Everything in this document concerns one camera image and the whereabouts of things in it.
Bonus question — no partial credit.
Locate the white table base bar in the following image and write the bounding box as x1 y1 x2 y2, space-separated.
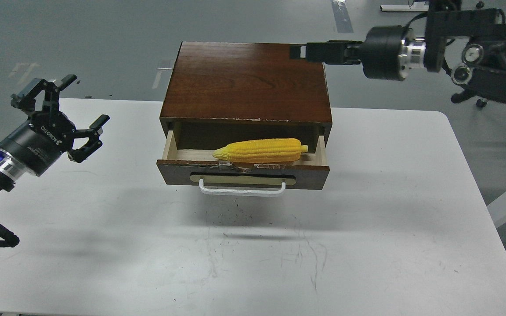
380 2 429 12

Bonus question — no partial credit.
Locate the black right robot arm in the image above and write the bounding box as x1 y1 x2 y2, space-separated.
289 0 506 107

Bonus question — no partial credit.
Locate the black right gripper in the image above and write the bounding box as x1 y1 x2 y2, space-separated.
289 25 406 81

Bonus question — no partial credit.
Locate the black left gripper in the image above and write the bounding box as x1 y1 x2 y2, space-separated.
0 74 110 176

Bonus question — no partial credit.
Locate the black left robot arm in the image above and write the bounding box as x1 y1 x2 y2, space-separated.
0 74 110 248

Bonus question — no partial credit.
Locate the dark wooden cabinet box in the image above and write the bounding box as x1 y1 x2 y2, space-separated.
159 41 332 141

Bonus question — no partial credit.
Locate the wooden drawer with white handle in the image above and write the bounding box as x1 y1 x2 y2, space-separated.
157 130 330 196

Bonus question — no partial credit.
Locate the yellow corn cob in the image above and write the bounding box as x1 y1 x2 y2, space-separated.
212 138 309 164

